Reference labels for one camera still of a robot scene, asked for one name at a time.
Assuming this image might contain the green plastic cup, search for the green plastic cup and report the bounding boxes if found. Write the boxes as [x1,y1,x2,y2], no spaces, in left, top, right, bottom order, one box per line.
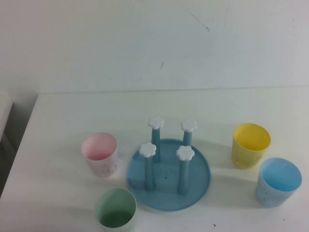
[94,188,138,232]

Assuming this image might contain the pink speckled plastic cup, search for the pink speckled plastic cup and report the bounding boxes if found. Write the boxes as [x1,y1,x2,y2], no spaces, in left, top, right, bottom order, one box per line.
[81,131,119,179]

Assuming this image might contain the blue cup stand white caps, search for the blue cup stand white caps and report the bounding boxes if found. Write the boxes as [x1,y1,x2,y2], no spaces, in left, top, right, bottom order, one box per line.
[126,116,212,211]

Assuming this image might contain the yellow plastic cup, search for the yellow plastic cup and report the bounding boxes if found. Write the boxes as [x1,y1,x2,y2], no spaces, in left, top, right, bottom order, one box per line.
[231,122,271,169]

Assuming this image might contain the blue speckled plastic cup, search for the blue speckled plastic cup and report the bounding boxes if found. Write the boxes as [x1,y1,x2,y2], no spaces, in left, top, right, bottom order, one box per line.
[255,157,303,208]

